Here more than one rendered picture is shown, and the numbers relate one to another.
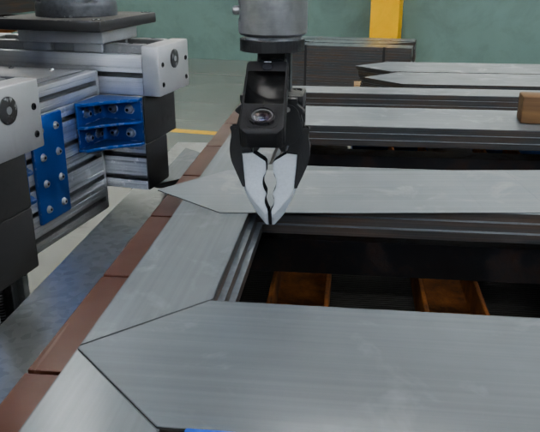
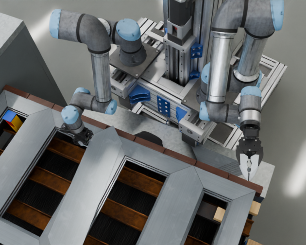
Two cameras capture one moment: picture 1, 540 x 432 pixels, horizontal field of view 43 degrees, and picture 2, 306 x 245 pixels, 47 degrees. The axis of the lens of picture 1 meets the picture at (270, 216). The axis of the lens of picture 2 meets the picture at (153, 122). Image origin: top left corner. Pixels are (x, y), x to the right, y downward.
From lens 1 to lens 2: 213 cm
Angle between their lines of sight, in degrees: 83
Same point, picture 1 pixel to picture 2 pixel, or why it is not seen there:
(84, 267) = (143, 123)
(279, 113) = (62, 129)
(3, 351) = not seen: hidden behind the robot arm
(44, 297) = (130, 114)
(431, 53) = not seen: outside the picture
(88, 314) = not seen: hidden behind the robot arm
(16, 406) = (47, 103)
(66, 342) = (59, 108)
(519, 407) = (11, 153)
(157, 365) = (41, 116)
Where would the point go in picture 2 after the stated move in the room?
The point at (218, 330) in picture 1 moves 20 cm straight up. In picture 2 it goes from (45, 125) to (33, 107)
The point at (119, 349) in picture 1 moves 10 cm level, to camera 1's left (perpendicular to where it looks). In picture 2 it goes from (47, 112) to (54, 98)
